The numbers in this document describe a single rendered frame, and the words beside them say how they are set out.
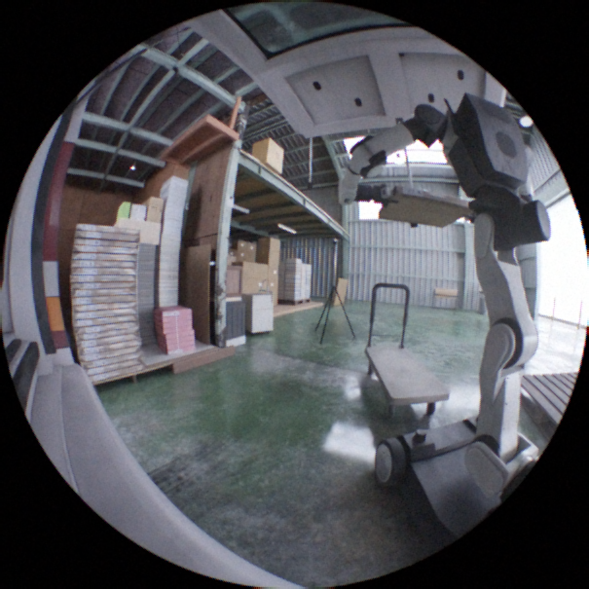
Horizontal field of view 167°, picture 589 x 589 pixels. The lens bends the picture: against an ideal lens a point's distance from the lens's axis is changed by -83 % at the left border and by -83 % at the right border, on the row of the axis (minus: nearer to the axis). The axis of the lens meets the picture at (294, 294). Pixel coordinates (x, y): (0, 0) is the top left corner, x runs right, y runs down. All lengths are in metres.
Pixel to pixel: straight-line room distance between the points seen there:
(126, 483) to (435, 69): 1.48
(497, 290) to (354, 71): 1.09
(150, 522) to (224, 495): 0.64
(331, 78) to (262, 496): 1.80
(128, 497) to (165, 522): 0.05
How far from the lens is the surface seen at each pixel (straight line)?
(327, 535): 0.80
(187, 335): 1.86
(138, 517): 0.25
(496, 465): 0.71
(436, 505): 0.74
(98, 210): 5.90
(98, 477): 0.30
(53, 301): 0.58
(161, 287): 2.08
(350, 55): 1.14
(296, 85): 1.25
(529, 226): 0.66
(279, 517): 0.81
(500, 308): 0.69
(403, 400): 1.12
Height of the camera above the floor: 0.75
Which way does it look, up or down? 4 degrees down
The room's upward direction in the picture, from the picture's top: 3 degrees clockwise
